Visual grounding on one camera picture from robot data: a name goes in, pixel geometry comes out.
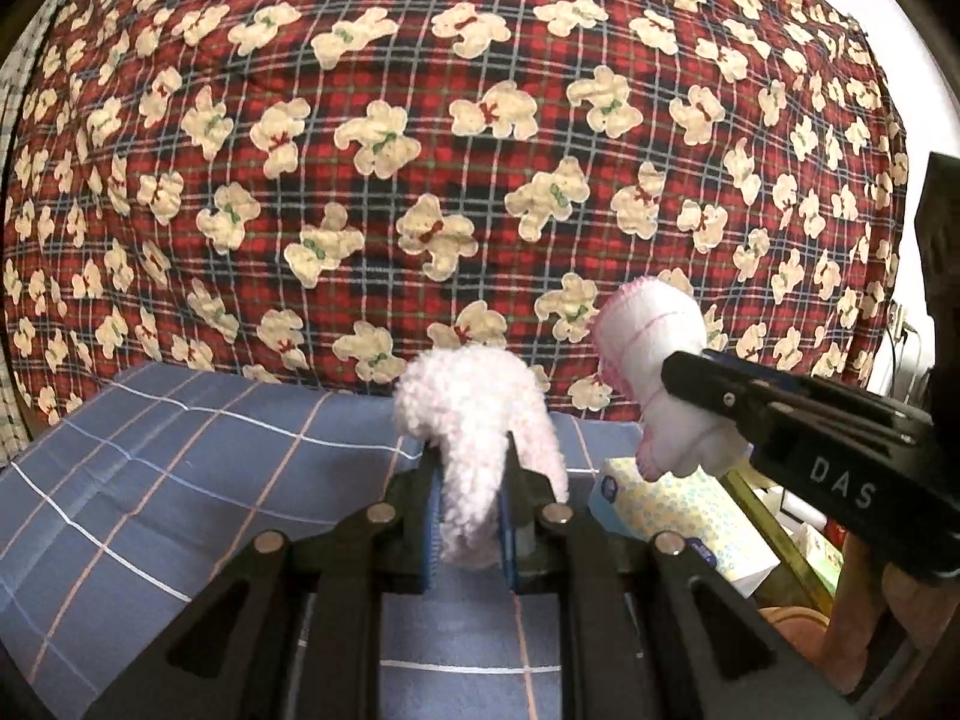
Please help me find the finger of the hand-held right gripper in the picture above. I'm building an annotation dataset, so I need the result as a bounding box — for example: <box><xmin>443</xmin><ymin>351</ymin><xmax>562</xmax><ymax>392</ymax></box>
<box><xmin>661</xmin><ymin>350</ymin><xmax>935</xmax><ymax>451</ymax></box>

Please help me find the black cable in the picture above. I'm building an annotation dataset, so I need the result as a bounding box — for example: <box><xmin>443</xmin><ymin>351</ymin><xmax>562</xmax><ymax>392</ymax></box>
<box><xmin>887</xmin><ymin>330</ymin><xmax>920</xmax><ymax>410</ymax></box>

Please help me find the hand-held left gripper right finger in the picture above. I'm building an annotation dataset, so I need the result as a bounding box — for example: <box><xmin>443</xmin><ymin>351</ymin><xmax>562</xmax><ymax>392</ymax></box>
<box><xmin>504</xmin><ymin>457</ymin><xmax>841</xmax><ymax>720</ymax></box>

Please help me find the beige checkered cloth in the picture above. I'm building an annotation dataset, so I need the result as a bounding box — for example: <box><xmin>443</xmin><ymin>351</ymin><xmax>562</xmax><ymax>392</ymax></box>
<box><xmin>0</xmin><ymin>0</ymin><xmax>57</xmax><ymax>466</ymax></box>

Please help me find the white sock with pink trim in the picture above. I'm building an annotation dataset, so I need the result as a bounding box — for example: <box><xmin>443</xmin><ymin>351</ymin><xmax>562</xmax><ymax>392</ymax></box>
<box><xmin>589</xmin><ymin>274</ymin><xmax>751</xmax><ymax>481</ymax></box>

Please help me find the green tissue packet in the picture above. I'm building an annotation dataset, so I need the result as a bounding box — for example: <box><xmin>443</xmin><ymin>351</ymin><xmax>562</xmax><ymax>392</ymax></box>
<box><xmin>793</xmin><ymin>523</ymin><xmax>846</xmax><ymax>587</ymax></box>

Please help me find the round gold tin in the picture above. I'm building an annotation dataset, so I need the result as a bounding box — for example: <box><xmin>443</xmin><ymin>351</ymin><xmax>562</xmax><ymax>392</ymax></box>
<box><xmin>756</xmin><ymin>604</ymin><xmax>833</xmax><ymax>647</ymax></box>

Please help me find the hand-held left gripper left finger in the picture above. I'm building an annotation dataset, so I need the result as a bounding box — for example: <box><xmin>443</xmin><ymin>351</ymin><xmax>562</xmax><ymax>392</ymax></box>
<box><xmin>82</xmin><ymin>457</ymin><xmax>443</xmax><ymax>720</ymax></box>

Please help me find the floral tissue box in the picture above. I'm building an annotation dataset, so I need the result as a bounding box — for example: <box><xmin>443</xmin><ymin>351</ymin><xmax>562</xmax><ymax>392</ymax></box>
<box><xmin>589</xmin><ymin>456</ymin><xmax>781</xmax><ymax>599</ymax></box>

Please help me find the pink fluffy sock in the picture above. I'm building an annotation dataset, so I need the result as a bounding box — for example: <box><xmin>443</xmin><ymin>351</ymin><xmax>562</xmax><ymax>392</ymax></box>
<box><xmin>394</xmin><ymin>349</ymin><xmax>571</xmax><ymax>567</ymax></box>

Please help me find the blue plaid tablecloth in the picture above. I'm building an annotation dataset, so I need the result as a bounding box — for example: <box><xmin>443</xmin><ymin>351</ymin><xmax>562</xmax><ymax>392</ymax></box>
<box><xmin>0</xmin><ymin>362</ymin><xmax>653</xmax><ymax>720</ymax></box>

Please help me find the rectangular gold tin box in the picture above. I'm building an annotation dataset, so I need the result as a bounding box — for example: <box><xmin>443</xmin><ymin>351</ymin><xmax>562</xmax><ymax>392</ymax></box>
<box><xmin>724</xmin><ymin>465</ymin><xmax>852</xmax><ymax>616</ymax></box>

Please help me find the red plaid bear-print blanket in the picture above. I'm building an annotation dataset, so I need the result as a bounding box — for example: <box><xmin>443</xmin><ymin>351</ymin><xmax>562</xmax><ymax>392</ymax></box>
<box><xmin>0</xmin><ymin>0</ymin><xmax>910</xmax><ymax>428</ymax></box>

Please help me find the person's right hand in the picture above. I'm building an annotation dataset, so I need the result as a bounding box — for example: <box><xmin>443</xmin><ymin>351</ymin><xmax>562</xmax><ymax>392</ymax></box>
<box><xmin>877</xmin><ymin>570</ymin><xmax>960</xmax><ymax>661</ymax></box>

